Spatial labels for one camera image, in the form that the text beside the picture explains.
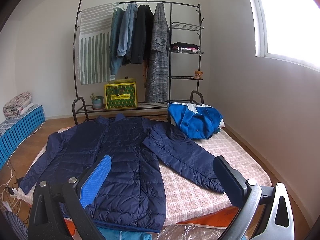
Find navy quilted puffer jacket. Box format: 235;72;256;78
20;114;224;232

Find black metal clothes rack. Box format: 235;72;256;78
72;0;203;121

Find folded clothes on shelf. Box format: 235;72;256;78
170;42;201;54

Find teal garment at bed foot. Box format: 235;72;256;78
97;227;152;240

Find pink checked bed mattress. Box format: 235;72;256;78
18;117;271;232

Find clear plastic sheet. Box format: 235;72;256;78
152;225;225;240

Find blue and white jacket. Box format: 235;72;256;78
168;102;225;139

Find small potted plant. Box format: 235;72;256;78
90;93;105;109

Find blue slatted crate row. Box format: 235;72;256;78
1;105;45;168

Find yellow green patterned bag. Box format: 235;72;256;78
104;77;138;110

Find floral folded quilt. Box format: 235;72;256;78
3;92;32;119

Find brown teddy bear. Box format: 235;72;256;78
195;71;203;80

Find grey plaid long coat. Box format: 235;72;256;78
145;3;170;103

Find green striped white towel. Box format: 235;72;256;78
77;3;119;85

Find teal denim shirt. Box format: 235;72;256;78
109;8;125;75

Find window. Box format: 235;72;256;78
249;0;319;71

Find black hanging jacket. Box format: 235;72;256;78
131;5;154;64

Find blue denim jacket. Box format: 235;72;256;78
117;3;138;66

